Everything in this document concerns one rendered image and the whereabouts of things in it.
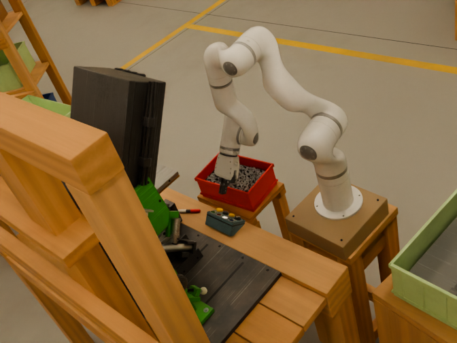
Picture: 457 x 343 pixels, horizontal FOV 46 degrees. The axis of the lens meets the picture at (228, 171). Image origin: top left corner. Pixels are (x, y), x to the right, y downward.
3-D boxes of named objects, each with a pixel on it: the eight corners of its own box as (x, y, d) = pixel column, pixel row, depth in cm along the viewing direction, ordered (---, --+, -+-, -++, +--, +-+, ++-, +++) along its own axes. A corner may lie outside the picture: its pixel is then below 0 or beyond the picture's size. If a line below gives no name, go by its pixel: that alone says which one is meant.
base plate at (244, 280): (108, 189, 268) (107, 186, 267) (281, 275, 199) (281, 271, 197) (41, 245, 248) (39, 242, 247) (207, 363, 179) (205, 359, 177)
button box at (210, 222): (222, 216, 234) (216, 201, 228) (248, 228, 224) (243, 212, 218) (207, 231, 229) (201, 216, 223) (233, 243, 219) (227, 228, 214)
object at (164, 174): (155, 166, 234) (153, 160, 232) (180, 176, 224) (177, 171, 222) (87, 224, 216) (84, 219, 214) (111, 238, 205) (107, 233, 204)
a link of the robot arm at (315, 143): (352, 160, 200) (343, 109, 185) (331, 194, 191) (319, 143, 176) (324, 155, 207) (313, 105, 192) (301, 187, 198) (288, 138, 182)
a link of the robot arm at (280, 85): (317, 157, 193) (336, 129, 201) (339, 147, 183) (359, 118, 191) (221, 55, 184) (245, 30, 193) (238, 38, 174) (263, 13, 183)
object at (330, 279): (115, 180, 296) (105, 159, 286) (353, 292, 201) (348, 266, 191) (96, 196, 289) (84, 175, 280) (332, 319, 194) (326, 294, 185)
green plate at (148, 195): (163, 216, 215) (137, 175, 206) (175, 219, 208) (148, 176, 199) (143, 235, 210) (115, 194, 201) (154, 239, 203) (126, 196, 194)
